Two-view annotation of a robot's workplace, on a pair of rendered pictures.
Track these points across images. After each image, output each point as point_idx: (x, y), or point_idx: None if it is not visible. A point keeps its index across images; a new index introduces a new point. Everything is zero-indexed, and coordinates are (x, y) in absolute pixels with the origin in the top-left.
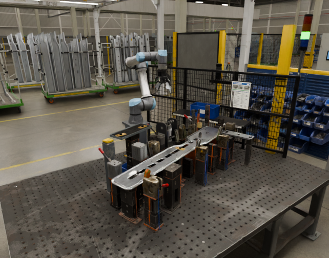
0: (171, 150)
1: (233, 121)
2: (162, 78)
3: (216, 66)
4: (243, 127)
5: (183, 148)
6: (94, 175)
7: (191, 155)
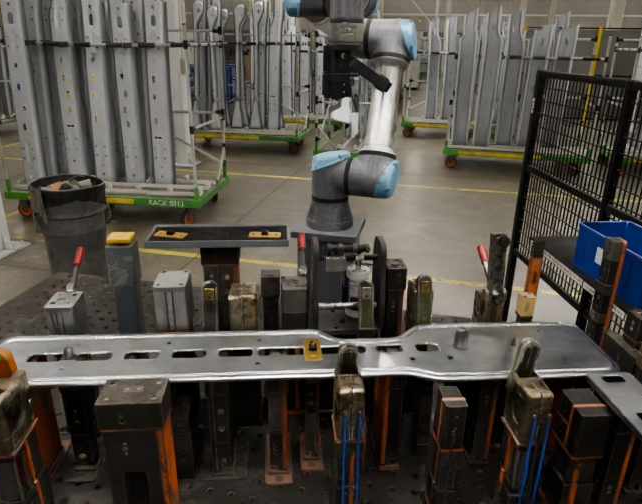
0: (282, 342)
1: None
2: (326, 76)
3: None
4: None
5: (317, 354)
6: None
7: (381, 399)
